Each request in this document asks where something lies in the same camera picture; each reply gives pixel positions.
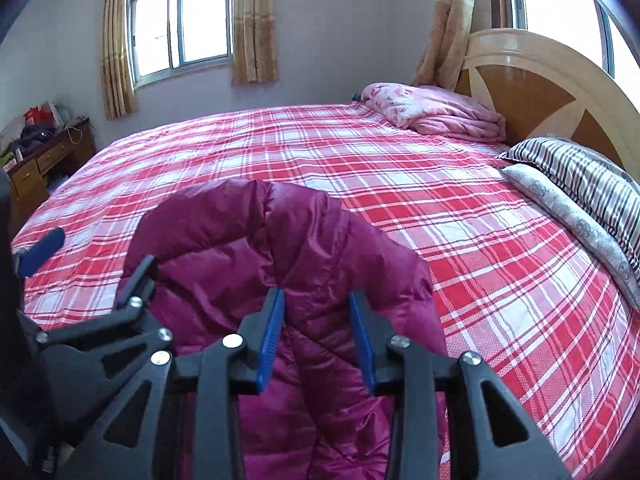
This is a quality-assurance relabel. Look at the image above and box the purple puffer jacket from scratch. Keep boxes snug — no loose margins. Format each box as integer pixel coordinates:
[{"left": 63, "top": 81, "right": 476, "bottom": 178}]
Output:
[{"left": 124, "top": 180, "right": 446, "bottom": 479}]

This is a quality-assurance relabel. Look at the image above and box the wooden desk with drawers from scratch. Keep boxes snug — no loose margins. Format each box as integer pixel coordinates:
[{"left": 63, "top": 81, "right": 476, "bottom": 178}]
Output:
[{"left": 9, "top": 118, "right": 96, "bottom": 237}]

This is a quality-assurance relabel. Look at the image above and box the clutter pile on desk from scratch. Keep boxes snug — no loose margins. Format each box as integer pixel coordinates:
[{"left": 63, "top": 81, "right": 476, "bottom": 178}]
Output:
[{"left": 1, "top": 101, "right": 91, "bottom": 172}]

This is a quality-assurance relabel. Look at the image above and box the red plaid bed sheet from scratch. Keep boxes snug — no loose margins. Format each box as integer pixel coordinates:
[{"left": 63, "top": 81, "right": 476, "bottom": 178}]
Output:
[{"left": 14, "top": 104, "right": 639, "bottom": 479}]

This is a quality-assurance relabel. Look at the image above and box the left beige curtain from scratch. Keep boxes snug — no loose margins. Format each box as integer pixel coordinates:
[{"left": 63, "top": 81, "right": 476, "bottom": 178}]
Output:
[{"left": 101, "top": 0, "right": 138, "bottom": 120}]

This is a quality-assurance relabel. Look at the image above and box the beige curtain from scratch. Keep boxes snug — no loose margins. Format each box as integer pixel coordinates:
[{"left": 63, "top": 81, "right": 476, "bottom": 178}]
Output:
[
  {"left": 412, "top": 0, "right": 475, "bottom": 90},
  {"left": 101, "top": 0, "right": 138, "bottom": 120},
  {"left": 232, "top": 0, "right": 279, "bottom": 86}
]

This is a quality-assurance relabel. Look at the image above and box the grey floral pillow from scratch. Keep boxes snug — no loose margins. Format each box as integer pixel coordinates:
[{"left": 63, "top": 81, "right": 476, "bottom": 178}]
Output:
[{"left": 502, "top": 162, "right": 639, "bottom": 311}]

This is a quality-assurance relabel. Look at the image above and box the middle beige curtain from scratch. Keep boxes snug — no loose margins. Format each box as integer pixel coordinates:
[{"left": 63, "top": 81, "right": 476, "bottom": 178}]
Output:
[{"left": 232, "top": 0, "right": 279, "bottom": 86}]

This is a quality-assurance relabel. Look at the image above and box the striped pillow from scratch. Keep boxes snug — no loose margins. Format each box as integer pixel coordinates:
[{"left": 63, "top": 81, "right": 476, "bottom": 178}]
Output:
[{"left": 499, "top": 136, "right": 639, "bottom": 273}]

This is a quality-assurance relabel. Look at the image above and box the far window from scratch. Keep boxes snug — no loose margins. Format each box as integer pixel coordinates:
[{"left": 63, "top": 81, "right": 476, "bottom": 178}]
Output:
[{"left": 127, "top": 0, "right": 233, "bottom": 87}]

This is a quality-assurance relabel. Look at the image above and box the pink folded blanket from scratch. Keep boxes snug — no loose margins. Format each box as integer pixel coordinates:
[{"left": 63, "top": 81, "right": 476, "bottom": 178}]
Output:
[{"left": 360, "top": 82, "right": 506, "bottom": 143}]

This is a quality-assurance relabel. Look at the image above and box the wooden headboard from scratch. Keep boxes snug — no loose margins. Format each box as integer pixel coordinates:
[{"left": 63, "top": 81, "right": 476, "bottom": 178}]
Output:
[{"left": 456, "top": 28, "right": 639, "bottom": 179}]

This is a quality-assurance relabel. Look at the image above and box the right beige curtain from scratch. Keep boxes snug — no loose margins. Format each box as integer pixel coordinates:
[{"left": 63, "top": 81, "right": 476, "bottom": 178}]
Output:
[{"left": 412, "top": 0, "right": 475, "bottom": 90}]

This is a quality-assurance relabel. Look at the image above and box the side window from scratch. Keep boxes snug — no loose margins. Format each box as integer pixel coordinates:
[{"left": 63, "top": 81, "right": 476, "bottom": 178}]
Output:
[{"left": 491, "top": 0, "right": 639, "bottom": 106}]

